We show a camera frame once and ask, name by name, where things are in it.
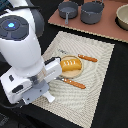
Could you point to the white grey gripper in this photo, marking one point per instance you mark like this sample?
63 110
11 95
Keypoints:
26 90

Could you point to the golden bread loaf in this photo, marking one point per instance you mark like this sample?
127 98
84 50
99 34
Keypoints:
70 65

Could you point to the white toy fish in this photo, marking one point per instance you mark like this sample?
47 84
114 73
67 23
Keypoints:
49 97

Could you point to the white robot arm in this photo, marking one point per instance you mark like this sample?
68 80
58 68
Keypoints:
29 75

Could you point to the round beige plate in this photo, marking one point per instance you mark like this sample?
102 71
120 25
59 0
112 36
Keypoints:
74 73

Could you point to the beige woven placemat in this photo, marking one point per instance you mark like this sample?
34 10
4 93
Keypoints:
71 103

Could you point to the small grey saucepan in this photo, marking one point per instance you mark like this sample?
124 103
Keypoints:
68 10

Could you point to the large grey pot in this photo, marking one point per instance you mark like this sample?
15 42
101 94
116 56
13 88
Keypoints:
91 12

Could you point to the pink wooden board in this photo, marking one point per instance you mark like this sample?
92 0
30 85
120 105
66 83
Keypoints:
106 27

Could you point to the beige bowl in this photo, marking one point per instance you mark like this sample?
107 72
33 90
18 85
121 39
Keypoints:
122 15

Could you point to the knife with wooden handle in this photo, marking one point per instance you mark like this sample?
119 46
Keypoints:
80 56

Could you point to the fork with wooden handle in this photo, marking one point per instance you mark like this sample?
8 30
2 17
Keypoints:
68 81

